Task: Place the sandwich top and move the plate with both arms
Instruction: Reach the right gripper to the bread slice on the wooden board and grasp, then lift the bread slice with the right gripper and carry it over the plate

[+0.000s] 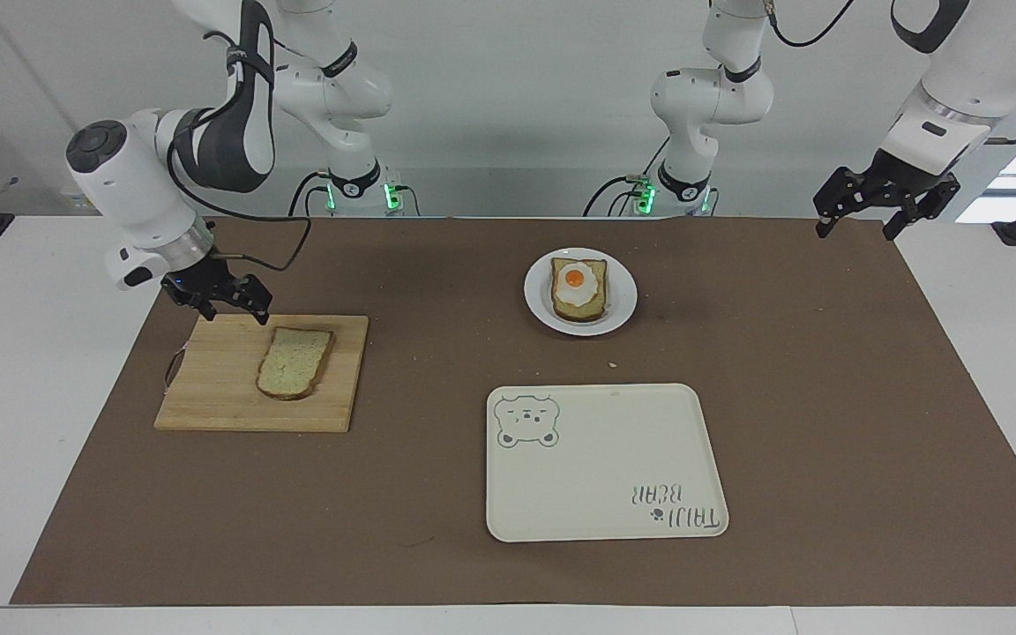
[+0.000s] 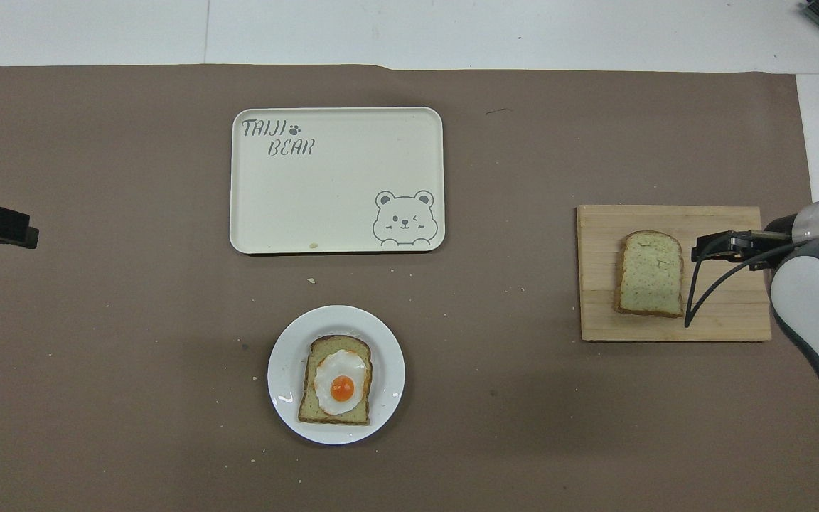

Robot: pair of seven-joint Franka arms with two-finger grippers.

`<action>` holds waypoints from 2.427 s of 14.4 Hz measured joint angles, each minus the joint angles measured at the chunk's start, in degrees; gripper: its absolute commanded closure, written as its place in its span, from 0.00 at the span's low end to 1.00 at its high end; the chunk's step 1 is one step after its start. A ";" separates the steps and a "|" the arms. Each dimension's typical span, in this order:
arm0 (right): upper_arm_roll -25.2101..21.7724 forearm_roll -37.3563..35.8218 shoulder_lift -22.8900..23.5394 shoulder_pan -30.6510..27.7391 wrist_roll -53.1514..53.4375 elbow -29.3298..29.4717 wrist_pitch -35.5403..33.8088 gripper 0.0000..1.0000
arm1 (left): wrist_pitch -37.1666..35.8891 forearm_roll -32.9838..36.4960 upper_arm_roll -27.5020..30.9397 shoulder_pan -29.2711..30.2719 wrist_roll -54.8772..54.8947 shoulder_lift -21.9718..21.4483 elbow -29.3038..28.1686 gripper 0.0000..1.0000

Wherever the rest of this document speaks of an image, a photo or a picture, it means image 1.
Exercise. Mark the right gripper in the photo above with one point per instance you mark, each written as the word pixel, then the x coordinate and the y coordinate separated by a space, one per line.
pixel 204 280

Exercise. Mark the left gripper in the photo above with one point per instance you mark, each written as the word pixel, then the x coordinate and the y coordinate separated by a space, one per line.
pixel 900 176

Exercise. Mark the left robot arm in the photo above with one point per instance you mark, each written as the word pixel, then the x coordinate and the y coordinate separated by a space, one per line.
pixel 720 93

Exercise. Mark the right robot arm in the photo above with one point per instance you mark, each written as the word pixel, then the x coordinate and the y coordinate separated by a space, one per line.
pixel 133 190

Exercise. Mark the round white plate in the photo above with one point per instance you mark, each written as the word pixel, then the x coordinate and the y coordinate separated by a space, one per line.
pixel 539 304

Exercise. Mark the wooden cutting board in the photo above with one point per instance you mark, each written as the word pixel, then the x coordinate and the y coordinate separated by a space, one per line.
pixel 217 388

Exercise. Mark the plain bread slice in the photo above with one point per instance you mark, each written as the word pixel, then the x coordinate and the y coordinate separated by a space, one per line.
pixel 295 363

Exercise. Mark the toasted bread slice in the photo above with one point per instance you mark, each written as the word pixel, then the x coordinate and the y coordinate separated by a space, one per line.
pixel 594 304

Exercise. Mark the fried egg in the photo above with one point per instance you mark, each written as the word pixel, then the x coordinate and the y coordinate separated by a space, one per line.
pixel 576 284

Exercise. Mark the cream tray with bear print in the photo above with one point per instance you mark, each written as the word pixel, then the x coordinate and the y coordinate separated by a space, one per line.
pixel 601 476

